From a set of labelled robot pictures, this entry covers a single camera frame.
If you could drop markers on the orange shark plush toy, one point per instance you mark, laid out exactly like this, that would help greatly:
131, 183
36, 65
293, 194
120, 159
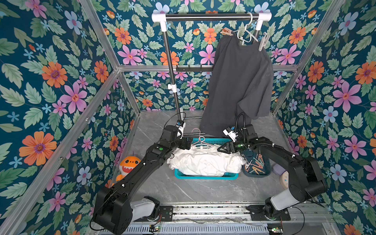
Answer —
126, 166

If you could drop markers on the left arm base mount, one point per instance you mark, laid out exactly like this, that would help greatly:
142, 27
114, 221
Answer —
161, 214

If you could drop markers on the dark teal clothespin tray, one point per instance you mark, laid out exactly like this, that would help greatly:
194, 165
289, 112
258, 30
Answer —
256, 166

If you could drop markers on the teal laundry basket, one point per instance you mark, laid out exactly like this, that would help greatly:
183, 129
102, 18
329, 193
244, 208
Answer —
226, 176

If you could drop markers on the white clothespin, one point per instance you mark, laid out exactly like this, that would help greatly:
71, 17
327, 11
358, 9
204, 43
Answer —
263, 42

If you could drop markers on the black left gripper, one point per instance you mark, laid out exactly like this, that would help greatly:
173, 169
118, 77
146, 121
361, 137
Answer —
183, 145

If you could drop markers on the white garment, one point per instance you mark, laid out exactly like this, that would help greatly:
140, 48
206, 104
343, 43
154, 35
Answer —
206, 161

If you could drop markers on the beige round clock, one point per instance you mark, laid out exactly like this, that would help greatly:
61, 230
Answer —
284, 180

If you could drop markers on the black wall hook rail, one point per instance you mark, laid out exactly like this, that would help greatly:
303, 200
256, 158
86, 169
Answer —
194, 68

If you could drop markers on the pink wire hanger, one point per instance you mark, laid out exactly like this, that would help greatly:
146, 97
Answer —
196, 132

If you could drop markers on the dark grey t-shirt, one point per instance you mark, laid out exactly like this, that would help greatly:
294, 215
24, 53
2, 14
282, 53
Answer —
241, 82

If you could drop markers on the lavender cloth item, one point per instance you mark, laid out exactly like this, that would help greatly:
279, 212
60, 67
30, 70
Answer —
278, 169

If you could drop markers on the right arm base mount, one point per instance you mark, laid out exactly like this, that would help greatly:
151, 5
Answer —
267, 212

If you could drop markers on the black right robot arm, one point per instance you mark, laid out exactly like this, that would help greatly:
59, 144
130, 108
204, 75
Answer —
305, 179

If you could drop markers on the white plastic hanger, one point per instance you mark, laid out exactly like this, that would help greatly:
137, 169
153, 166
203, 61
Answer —
244, 35
200, 142

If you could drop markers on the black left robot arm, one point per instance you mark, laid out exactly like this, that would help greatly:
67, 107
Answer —
114, 209

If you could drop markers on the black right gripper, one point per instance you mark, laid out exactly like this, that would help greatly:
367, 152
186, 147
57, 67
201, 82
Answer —
230, 146

